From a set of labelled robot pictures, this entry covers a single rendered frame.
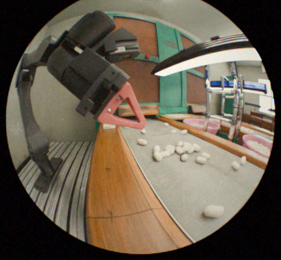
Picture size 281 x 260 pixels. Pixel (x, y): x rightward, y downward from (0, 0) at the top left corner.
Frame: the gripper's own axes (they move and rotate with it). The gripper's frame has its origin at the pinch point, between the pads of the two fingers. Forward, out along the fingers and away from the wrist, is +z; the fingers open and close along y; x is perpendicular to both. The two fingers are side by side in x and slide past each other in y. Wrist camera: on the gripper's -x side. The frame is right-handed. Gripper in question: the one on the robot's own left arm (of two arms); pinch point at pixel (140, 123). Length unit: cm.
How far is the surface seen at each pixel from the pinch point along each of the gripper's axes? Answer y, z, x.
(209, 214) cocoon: -16.4, 10.2, 4.9
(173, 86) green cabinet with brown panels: 49, 26, -44
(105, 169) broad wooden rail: 0.5, 0.1, 12.0
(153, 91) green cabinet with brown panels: 50, 15, -27
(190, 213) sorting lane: -13.9, 10.2, 6.9
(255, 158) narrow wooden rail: -21.4, 29.5, -12.3
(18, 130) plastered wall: 91, -129, 138
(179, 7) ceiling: 60, -57, -233
